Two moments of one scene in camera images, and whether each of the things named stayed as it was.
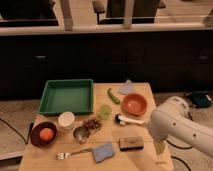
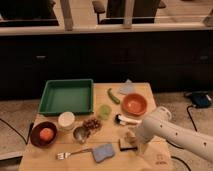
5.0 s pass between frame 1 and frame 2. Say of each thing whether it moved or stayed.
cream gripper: moved
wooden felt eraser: stayed
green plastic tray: stayed
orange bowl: stayed
